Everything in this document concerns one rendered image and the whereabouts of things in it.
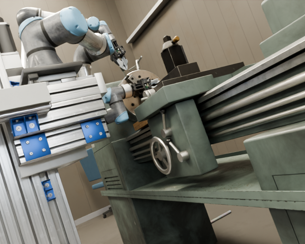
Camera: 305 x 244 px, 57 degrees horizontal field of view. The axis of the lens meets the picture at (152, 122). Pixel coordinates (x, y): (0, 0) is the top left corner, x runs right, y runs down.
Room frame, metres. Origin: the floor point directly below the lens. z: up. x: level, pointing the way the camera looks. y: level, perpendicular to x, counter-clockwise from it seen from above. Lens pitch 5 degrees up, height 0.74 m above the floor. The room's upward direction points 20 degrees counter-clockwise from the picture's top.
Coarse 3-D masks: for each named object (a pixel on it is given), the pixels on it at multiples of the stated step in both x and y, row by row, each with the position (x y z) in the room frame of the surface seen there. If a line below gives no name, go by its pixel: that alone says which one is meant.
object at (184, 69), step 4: (184, 64) 1.12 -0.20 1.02; (188, 64) 1.13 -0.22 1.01; (192, 64) 1.14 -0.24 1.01; (196, 64) 1.14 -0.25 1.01; (176, 68) 1.11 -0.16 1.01; (180, 68) 1.11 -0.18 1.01; (184, 68) 1.12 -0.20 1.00; (188, 68) 1.12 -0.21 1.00; (192, 68) 1.13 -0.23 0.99; (196, 68) 1.14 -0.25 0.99; (172, 72) 1.15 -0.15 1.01; (176, 72) 1.12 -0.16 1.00; (180, 72) 1.11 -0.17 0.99; (184, 72) 1.11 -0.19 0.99; (188, 72) 1.12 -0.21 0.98; (192, 72) 1.13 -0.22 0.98; (196, 72) 1.14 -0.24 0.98; (168, 76) 1.18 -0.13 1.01; (172, 76) 1.16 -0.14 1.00; (176, 76) 1.13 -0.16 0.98; (160, 80) 1.25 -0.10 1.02
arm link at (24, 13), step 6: (18, 12) 1.56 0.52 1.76; (24, 12) 1.54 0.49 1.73; (30, 12) 1.54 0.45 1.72; (36, 12) 1.55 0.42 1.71; (42, 12) 1.57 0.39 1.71; (48, 12) 1.59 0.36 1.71; (18, 18) 1.57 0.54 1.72; (24, 18) 1.55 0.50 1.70; (90, 18) 1.64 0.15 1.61; (96, 18) 1.65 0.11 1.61; (18, 24) 1.60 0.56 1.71; (90, 24) 1.64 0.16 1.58; (96, 24) 1.65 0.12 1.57; (96, 30) 1.70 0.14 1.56
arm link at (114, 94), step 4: (108, 88) 1.42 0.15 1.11; (112, 88) 1.42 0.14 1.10; (116, 88) 1.42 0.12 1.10; (120, 88) 1.43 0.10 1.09; (108, 92) 1.40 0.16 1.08; (112, 92) 1.41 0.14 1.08; (116, 92) 1.41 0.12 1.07; (120, 92) 1.42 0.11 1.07; (124, 92) 1.44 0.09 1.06; (104, 96) 1.41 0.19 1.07; (108, 96) 1.40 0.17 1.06; (112, 96) 1.41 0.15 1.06; (116, 96) 1.41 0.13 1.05; (120, 96) 1.43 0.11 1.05; (124, 96) 1.45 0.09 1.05; (104, 100) 1.42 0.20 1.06; (108, 100) 1.41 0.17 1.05; (112, 100) 1.41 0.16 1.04; (116, 100) 1.41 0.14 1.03
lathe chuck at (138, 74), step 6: (132, 72) 1.71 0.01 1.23; (138, 72) 1.73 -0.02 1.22; (144, 72) 1.75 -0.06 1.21; (150, 72) 1.77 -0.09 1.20; (144, 78) 1.74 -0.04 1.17; (150, 78) 1.76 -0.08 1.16; (156, 78) 1.78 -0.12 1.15; (120, 84) 1.70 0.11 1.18; (132, 96) 1.69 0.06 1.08; (126, 102) 1.67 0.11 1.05; (132, 102) 1.68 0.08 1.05; (138, 102) 1.70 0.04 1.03; (126, 108) 1.67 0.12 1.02; (132, 108) 1.68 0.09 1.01; (132, 114) 1.69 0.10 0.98
